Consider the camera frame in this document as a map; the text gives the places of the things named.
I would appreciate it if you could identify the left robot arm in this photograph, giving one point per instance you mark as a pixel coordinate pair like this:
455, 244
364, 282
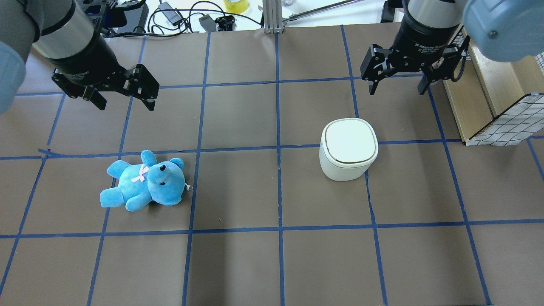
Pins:
63, 33

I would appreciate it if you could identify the yellow tape roll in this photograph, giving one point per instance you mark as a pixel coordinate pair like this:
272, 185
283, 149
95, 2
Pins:
236, 6

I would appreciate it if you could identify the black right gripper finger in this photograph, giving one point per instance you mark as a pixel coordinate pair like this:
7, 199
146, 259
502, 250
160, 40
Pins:
376, 66
451, 58

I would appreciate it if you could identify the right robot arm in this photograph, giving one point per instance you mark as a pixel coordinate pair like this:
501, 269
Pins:
503, 30

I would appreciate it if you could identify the wire basket with checkered cloth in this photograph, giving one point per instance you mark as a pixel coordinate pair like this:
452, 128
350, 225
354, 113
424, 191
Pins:
497, 103

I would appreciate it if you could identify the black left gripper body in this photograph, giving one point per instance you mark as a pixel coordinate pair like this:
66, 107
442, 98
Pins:
87, 63

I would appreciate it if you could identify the metal rod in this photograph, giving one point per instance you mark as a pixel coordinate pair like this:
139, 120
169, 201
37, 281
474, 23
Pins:
316, 11

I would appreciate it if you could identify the aluminium frame post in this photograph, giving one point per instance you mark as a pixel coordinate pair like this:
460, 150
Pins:
272, 17

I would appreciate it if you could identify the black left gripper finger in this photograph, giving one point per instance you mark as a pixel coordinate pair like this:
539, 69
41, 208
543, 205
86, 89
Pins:
92, 95
141, 85

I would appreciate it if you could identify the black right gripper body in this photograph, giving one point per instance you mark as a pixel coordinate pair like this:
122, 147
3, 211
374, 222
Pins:
418, 37

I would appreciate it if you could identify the white trash can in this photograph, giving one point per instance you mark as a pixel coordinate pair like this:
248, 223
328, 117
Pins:
348, 147

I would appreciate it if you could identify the black power adapter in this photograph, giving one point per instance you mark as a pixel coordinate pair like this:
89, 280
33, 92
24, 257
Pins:
172, 15

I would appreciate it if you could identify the black device on desk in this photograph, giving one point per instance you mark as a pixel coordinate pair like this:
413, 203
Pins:
107, 15

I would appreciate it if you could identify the blue teddy bear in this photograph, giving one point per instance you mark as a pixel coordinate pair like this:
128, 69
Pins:
140, 184

